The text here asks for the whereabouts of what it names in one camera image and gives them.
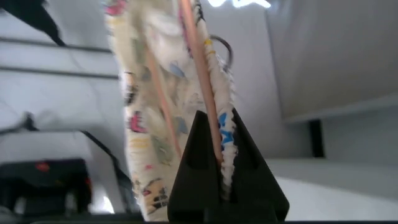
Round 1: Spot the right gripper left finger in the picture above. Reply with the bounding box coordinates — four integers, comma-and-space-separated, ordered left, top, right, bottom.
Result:
167, 110, 223, 222

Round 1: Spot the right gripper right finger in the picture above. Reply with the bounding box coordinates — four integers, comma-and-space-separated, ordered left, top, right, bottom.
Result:
228, 107, 290, 222

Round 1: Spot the cream printed garment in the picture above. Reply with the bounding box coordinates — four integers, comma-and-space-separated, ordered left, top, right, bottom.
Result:
104, 0, 239, 222

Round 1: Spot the pink clothes hanger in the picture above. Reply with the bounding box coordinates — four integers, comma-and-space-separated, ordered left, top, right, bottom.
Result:
146, 0, 224, 166

